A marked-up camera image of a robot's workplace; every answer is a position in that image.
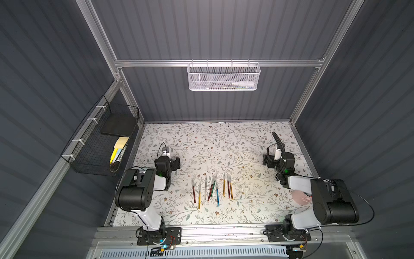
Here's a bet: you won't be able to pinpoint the gold carving knife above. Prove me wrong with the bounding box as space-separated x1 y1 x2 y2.
197 184 201 209
222 172 226 197
229 175 234 200

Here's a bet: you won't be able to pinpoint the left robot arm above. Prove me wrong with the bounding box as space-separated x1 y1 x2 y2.
115 155 181 234

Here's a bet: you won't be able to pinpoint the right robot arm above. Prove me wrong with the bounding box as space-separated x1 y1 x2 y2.
263 150 360 234

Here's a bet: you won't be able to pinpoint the dark red carving knife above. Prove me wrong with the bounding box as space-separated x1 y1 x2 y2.
191 179 196 204

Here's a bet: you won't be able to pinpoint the silver carving knife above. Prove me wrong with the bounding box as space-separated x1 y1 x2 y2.
204 176 208 201

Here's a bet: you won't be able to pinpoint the green carving knife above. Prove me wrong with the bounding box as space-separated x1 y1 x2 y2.
210 177 217 197

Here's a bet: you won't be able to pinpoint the blue carving knife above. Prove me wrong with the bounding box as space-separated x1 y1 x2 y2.
215 184 220 207

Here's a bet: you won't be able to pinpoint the yellow sticky notes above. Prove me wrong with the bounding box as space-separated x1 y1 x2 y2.
110 137 129 164

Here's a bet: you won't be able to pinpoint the black notebook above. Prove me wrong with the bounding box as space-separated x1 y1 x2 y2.
100 114 136 137

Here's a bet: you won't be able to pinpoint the white marker in basket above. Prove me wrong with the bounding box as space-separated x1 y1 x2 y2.
231 81 255 88

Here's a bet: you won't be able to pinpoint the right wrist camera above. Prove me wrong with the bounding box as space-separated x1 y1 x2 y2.
274 148 282 161

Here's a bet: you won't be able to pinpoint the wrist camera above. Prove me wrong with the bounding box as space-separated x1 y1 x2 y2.
162 147 171 159
274 148 282 161

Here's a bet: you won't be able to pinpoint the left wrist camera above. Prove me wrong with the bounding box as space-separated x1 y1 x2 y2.
162 147 171 159

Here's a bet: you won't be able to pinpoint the black wire mesh basket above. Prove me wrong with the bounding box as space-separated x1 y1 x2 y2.
61 96 140 177

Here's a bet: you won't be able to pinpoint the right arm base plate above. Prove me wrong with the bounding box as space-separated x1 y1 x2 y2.
263 224 312 243

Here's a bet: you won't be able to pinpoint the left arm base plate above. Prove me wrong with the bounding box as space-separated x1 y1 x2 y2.
135 227 182 246

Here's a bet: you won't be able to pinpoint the white wire mesh basket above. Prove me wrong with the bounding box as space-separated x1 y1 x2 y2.
187 62 261 91

